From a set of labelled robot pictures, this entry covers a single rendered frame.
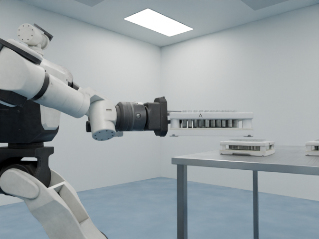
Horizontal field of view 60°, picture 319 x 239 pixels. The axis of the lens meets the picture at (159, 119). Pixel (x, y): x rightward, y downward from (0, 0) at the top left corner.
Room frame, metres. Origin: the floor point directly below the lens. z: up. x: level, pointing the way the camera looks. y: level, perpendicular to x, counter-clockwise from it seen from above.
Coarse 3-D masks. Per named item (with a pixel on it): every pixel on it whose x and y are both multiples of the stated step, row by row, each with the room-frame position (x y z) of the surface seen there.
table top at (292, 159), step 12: (180, 156) 1.41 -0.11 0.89; (192, 156) 1.41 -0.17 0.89; (204, 156) 1.41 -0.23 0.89; (216, 156) 1.41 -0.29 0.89; (228, 156) 1.41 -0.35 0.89; (240, 156) 1.41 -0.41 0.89; (252, 156) 1.41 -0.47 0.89; (264, 156) 1.41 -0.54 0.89; (276, 156) 1.41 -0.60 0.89; (288, 156) 1.41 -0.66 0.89; (300, 156) 1.41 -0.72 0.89; (312, 156) 1.41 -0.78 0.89; (228, 168) 1.23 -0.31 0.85; (240, 168) 1.20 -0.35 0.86; (252, 168) 1.17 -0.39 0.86; (264, 168) 1.14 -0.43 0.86; (276, 168) 1.12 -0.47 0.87; (288, 168) 1.09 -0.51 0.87; (300, 168) 1.07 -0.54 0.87; (312, 168) 1.05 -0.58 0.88
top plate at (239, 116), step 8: (176, 112) 0.83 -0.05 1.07; (184, 112) 0.82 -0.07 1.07; (192, 112) 0.82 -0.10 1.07; (200, 112) 0.82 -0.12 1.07; (208, 112) 0.82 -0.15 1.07; (216, 112) 0.81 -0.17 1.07; (224, 112) 0.81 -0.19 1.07; (232, 112) 0.81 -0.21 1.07; (240, 112) 0.81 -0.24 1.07; (248, 112) 0.80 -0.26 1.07; (192, 120) 0.95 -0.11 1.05; (240, 120) 0.94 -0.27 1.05
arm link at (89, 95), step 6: (84, 90) 0.72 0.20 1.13; (90, 90) 0.74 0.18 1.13; (84, 96) 0.70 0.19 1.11; (90, 96) 0.72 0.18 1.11; (96, 96) 0.76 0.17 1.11; (102, 96) 0.78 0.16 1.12; (84, 102) 0.69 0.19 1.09; (90, 102) 0.78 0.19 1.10; (84, 108) 0.69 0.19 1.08; (78, 114) 0.69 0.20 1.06; (84, 114) 0.70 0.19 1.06
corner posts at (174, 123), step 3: (171, 120) 0.83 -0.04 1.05; (174, 120) 0.83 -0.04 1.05; (177, 120) 0.83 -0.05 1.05; (243, 120) 0.81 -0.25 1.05; (246, 120) 0.81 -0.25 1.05; (249, 120) 0.81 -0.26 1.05; (171, 123) 0.83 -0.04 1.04; (174, 123) 0.83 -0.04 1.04; (177, 123) 0.83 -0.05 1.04; (243, 123) 0.81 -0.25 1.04; (246, 123) 0.81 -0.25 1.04; (249, 123) 0.81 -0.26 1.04; (171, 126) 0.83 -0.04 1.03; (174, 126) 0.83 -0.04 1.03; (177, 126) 0.83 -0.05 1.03; (180, 126) 1.04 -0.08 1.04; (243, 126) 0.81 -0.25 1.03; (246, 126) 0.81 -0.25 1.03; (249, 126) 0.81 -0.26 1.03
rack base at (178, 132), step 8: (176, 128) 0.83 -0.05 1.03; (184, 128) 0.82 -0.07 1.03; (192, 128) 0.82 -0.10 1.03; (200, 128) 0.82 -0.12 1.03; (208, 128) 0.82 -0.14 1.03; (216, 128) 0.81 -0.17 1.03; (224, 128) 0.81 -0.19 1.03; (232, 128) 0.81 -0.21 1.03; (240, 128) 0.81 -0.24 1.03; (248, 128) 0.80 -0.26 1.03
